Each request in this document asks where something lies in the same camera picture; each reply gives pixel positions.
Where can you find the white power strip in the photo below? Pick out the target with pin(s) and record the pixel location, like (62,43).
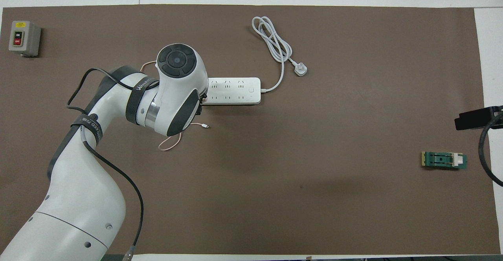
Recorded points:
(235,92)

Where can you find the brown table mat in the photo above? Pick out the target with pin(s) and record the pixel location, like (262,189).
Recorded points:
(275,198)

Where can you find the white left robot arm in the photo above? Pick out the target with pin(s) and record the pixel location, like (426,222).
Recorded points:
(74,198)

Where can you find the green knife switch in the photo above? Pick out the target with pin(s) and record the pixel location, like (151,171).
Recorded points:
(440,159)

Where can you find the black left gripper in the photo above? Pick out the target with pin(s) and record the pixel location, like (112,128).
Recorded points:
(201,103)

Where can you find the grey on-off switch box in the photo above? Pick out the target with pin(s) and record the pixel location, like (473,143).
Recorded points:
(29,37)

